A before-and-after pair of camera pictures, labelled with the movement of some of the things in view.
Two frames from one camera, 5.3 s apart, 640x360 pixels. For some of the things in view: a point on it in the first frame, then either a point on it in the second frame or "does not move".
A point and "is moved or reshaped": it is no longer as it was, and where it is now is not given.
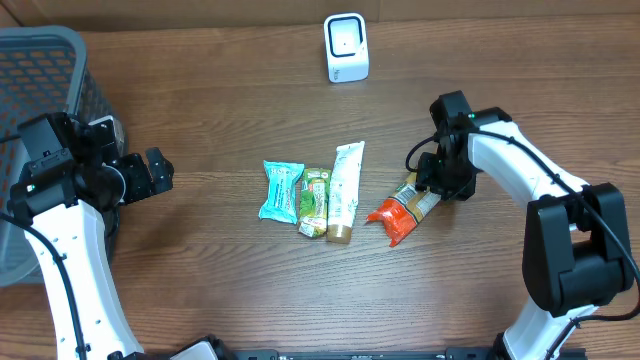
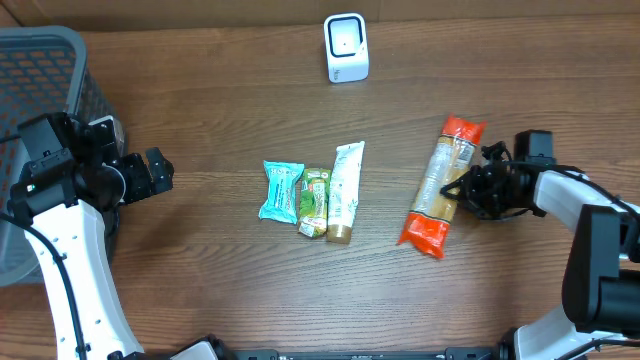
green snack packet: x=315 y=185 does not move
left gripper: x=137 y=165 does not move
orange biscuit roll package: x=402 y=212 is moved or reshaped
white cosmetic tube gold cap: x=344 y=191 does not move
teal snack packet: x=281 y=204 does not move
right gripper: x=430 y=182 to x=473 y=188
